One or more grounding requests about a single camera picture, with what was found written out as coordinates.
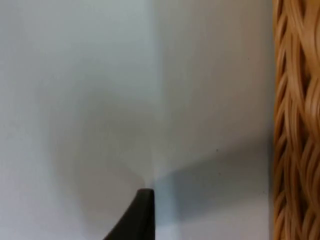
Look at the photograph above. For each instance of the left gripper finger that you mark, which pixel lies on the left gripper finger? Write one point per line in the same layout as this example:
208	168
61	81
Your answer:
140	220

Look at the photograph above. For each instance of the pale brown wicker basket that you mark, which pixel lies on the pale brown wicker basket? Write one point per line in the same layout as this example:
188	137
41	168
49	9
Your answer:
297	120

